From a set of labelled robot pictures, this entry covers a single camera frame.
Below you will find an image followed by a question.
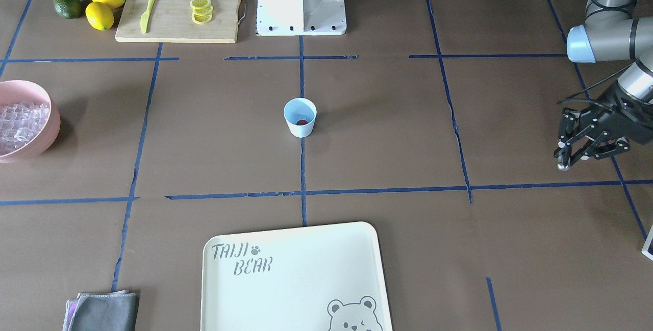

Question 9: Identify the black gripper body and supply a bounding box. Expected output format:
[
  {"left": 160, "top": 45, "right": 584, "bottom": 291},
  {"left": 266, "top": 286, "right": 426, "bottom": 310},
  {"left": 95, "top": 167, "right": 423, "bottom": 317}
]
[{"left": 595, "top": 85, "right": 652, "bottom": 145}]

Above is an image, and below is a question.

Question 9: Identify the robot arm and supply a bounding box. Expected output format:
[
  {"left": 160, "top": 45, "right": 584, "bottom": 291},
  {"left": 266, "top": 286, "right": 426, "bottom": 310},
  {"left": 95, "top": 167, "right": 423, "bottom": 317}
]
[{"left": 554, "top": 0, "right": 652, "bottom": 171}]

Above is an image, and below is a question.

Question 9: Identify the light blue plastic cup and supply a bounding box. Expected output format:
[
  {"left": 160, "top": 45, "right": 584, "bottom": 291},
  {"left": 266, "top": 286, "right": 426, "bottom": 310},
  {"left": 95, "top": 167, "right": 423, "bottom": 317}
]
[{"left": 284, "top": 98, "right": 317, "bottom": 138}]

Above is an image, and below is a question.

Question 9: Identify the clear ice cubes pile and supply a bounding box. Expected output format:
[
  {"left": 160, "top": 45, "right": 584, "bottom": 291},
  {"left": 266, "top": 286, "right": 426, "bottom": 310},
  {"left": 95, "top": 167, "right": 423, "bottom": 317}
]
[{"left": 1, "top": 100, "right": 52, "bottom": 155}]

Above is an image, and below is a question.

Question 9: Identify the cream bear tray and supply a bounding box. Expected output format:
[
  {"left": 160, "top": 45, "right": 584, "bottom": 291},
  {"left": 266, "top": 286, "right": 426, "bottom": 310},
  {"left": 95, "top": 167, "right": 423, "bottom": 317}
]
[{"left": 199, "top": 221, "right": 393, "bottom": 330}]

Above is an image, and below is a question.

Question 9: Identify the lemon slices stack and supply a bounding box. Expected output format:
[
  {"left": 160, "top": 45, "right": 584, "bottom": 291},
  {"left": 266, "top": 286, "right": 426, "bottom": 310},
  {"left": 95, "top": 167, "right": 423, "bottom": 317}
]
[{"left": 189, "top": 0, "right": 214, "bottom": 25}]

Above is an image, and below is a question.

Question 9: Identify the bamboo cutting board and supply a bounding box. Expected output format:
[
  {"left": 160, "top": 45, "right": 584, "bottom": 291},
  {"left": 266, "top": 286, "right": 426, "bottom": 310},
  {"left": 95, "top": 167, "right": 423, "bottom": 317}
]
[{"left": 115, "top": 0, "right": 242, "bottom": 44}]

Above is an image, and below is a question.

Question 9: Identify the yellow plastic knife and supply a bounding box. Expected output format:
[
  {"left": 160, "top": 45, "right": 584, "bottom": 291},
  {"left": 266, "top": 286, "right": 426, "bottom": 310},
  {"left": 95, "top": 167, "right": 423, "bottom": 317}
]
[{"left": 140, "top": 0, "right": 156, "bottom": 34}]

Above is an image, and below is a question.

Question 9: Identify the yellow lemon lower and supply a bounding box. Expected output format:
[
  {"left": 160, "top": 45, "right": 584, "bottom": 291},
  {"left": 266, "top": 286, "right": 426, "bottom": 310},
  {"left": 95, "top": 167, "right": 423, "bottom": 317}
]
[{"left": 85, "top": 2, "right": 115, "bottom": 31}]

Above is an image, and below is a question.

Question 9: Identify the grey folded cloth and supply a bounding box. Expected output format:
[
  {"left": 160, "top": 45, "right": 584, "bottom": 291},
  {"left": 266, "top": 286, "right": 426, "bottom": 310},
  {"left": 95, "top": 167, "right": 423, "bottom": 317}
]
[{"left": 62, "top": 291, "right": 139, "bottom": 330}]

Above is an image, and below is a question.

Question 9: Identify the green avocado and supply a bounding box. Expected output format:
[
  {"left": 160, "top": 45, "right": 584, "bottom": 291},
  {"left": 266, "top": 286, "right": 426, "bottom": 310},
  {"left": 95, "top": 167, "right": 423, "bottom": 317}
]
[{"left": 53, "top": 0, "right": 83, "bottom": 19}]

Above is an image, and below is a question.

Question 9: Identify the pink bowl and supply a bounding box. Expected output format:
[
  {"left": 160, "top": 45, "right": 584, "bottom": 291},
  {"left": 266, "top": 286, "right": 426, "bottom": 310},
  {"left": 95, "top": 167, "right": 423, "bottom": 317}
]
[{"left": 1, "top": 80, "right": 61, "bottom": 162}]

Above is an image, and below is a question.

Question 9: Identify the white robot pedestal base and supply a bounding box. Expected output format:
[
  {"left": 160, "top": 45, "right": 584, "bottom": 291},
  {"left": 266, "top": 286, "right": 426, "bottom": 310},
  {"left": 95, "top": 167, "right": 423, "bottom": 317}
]
[{"left": 255, "top": 0, "right": 347, "bottom": 36}]

